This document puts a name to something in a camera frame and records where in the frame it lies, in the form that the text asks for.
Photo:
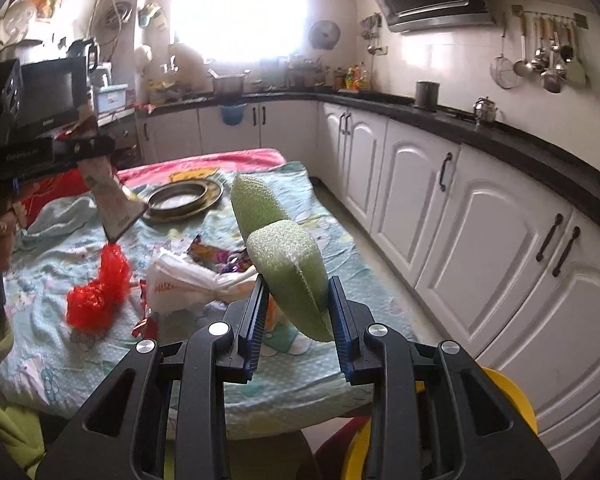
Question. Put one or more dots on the wall utensil rail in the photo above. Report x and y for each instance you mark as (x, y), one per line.
(550, 12)

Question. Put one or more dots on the white kitchen cabinet run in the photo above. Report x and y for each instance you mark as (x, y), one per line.
(480, 220)

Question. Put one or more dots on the black electric kettle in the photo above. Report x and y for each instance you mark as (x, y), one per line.
(85, 52)

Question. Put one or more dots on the blue plastic storage box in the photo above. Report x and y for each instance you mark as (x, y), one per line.
(111, 97)

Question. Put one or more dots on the metal teapot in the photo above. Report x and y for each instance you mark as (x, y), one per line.
(485, 110)

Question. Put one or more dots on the metal ladle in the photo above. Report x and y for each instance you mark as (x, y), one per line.
(551, 80)
(521, 66)

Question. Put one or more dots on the red printed bag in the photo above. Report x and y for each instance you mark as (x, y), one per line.
(55, 200)

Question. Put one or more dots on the green foam fruit net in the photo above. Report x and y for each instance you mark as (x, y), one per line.
(290, 280)

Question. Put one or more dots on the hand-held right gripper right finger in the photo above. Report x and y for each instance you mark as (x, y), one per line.
(341, 331)

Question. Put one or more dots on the white round appliance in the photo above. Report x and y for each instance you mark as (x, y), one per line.
(186, 62)

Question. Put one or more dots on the cluster of condiment bottles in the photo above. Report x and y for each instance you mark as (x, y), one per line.
(358, 79)

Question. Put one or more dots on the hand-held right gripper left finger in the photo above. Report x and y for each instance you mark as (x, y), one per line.
(255, 331)

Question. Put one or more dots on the light blue printed blanket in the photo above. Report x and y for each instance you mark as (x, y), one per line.
(80, 350)

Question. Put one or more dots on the metal spatula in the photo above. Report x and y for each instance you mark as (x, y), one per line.
(576, 70)

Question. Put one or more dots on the round brass tray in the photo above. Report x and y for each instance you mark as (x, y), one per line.
(180, 202)

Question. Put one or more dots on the green wall organiser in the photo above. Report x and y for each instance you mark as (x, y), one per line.
(152, 17)

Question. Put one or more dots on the small wall utensil rack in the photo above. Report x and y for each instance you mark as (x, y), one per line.
(372, 30)

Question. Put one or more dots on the white plastic bag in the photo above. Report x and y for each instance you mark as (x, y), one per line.
(190, 282)

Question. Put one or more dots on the white desk fan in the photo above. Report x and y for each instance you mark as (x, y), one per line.
(20, 20)

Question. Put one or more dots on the person's left hand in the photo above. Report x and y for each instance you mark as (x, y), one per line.
(2, 247)

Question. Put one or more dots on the bright window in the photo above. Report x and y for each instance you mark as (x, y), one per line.
(240, 5)

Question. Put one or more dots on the black microwave oven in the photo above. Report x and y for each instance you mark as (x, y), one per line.
(50, 90)

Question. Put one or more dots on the blue hanging basin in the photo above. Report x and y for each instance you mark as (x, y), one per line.
(233, 114)

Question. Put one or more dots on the pink blanket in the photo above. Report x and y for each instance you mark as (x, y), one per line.
(205, 160)

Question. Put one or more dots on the green garment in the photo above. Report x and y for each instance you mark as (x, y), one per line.
(10, 410)

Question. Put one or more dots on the beige paper packet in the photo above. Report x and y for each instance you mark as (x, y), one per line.
(111, 195)

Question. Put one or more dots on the black kitchen countertop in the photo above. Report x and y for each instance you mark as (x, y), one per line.
(530, 156)

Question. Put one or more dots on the dark cylindrical pot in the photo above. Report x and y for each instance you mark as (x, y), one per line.
(426, 95)

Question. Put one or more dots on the red plastic mesh net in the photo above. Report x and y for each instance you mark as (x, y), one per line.
(97, 290)

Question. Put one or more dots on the metal cooking pot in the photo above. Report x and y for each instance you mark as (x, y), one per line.
(227, 82)

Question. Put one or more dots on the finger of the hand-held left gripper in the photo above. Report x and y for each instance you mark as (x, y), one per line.
(87, 147)

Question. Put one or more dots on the yellow trash bin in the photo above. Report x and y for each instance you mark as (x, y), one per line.
(517, 395)

